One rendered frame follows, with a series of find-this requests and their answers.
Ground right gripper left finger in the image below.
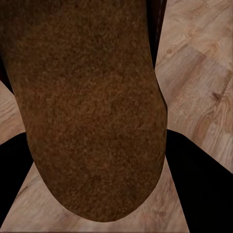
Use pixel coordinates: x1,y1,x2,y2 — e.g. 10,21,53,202
0,133,33,228

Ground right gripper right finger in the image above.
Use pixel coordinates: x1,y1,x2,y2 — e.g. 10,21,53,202
165,129,233,233

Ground sandal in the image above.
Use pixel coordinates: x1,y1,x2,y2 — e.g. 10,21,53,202
0,0,168,222

